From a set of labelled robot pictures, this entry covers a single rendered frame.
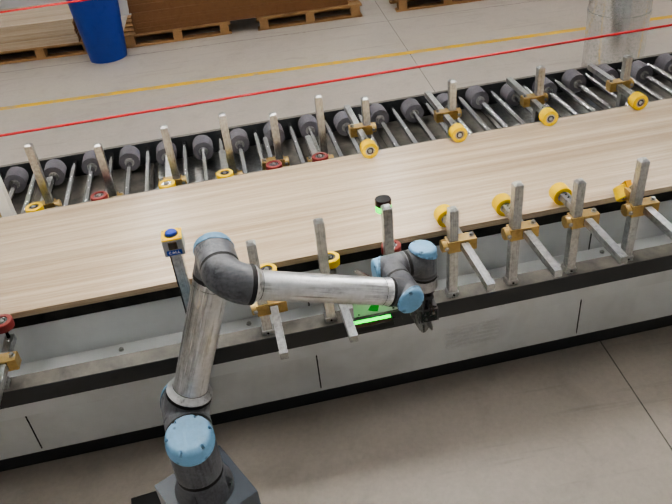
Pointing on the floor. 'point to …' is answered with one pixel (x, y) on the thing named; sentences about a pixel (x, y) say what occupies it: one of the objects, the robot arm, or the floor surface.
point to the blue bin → (100, 29)
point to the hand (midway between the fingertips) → (423, 327)
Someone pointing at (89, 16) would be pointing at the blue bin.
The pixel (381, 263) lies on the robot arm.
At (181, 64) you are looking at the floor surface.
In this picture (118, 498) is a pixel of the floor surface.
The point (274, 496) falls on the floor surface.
